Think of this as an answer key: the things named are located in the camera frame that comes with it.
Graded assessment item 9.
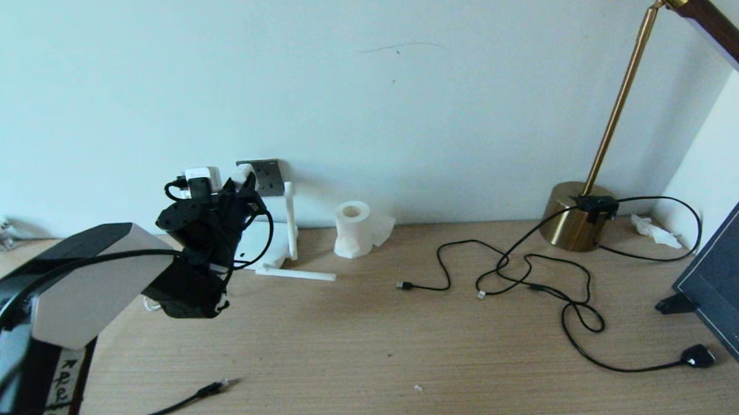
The white power adapter with cord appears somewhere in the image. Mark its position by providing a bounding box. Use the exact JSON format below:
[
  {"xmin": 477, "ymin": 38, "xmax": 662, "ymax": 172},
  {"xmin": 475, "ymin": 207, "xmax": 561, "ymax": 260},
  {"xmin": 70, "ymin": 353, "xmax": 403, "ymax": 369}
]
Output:
[{"xmin": 136, "ymin": 163, "xmax": 263, "ymax": 313}]

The black ethernet cable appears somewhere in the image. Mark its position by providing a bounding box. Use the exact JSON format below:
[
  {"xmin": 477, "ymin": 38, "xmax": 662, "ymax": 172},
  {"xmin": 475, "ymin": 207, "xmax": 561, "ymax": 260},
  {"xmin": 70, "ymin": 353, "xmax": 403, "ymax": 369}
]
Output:
[{"xmin": 72, "ymin": 378, "xmax": 232, "ymax": 415}]

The white router with antennas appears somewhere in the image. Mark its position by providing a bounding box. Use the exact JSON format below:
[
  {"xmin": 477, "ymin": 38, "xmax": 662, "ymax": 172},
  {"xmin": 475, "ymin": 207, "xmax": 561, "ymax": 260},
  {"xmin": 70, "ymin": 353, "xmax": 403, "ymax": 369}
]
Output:
[{"xmin": 230, "ymin": 180, "xmax": 338, "ymax": 287}]

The white toilet paper roll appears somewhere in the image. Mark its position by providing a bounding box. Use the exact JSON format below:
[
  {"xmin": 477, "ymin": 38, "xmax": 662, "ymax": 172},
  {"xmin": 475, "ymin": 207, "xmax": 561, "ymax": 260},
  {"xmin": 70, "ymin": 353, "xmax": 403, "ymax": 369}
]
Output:
[{"xmin": 332, "ymin": 199, "xmax": 398, "ymax": 260}]

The brass desk lamp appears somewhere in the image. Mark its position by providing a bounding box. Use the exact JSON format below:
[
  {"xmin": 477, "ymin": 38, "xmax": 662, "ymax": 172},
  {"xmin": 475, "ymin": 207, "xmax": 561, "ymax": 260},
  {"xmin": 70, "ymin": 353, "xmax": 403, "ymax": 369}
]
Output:
[{"xmin": 529, "ymin": 0, "xmax": 739, "ymax": 255}]

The crumpled white tissue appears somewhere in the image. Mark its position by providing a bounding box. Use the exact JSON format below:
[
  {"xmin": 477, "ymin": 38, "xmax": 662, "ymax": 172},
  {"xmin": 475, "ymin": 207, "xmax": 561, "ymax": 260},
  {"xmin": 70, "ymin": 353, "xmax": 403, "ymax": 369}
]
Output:
[{"xmin": 630, "ymin": 212, "xmax": 682, "ymax": 252}]

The dark framed board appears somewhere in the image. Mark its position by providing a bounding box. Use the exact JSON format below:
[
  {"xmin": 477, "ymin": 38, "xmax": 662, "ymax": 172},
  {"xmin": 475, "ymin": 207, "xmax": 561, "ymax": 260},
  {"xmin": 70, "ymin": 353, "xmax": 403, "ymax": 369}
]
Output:
[{"xmin": 666, "ymin": 166, "xmax": 739, "ymax": 413}]

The grey wall socket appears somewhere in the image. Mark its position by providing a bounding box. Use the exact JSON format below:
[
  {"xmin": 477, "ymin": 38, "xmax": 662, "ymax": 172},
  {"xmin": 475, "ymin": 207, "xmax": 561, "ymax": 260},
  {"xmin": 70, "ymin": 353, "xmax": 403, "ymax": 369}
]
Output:
[{"xmin": 237, "ymin": 159, "xmax": 284, "ymax": 198}]

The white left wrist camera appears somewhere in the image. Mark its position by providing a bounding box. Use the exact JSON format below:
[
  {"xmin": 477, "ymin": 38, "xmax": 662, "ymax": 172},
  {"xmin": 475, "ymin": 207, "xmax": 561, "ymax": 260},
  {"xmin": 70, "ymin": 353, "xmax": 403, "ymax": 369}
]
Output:
[{"xmin": 178, "ymin": 166, "xmax": 224, "ymax": 201}]

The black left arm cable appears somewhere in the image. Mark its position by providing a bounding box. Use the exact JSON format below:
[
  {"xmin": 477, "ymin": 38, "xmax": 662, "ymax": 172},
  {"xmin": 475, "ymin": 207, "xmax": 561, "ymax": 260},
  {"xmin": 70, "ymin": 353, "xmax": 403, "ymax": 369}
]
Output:
[{"xmin": 0, "ymin": 174, "xmax": 284, "ymax": 415}]

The black USB cable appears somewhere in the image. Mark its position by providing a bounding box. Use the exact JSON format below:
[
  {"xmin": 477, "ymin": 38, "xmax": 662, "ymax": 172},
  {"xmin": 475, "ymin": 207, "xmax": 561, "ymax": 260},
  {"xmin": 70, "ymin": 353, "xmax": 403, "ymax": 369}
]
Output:
[{"xmin": 394, "ymin": 234, "xmax": 594, "ymax": 313}]

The black inline cord box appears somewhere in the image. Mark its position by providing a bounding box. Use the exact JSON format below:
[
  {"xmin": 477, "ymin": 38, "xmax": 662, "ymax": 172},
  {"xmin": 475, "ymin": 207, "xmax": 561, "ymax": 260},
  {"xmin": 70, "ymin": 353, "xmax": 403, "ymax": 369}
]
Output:
[{"xmin": 570, "ymin": 194, "xmax": 620, "ymax": 226}]

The black lamp cable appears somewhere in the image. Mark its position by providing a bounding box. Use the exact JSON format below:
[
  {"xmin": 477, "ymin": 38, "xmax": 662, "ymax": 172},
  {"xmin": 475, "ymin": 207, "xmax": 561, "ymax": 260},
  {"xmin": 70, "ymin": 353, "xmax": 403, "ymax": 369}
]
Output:
[{"xmin": 471, "ymin": 193, "xmax": 717, "ymax": 379}]

